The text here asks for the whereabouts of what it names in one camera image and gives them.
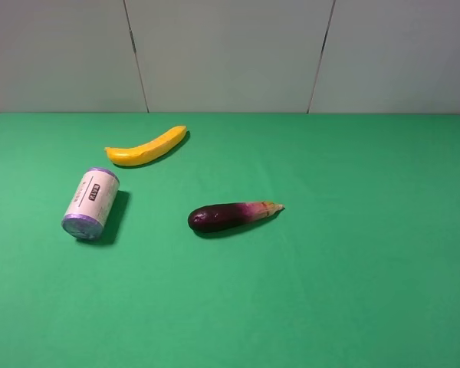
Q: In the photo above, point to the purple eggplant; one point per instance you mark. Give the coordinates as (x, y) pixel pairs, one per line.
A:
(221, 217)

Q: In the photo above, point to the yellow banana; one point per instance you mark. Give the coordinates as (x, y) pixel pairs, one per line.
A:
(147, 152)

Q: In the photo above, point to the green table cloth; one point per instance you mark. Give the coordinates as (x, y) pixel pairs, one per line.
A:
(361, 268)

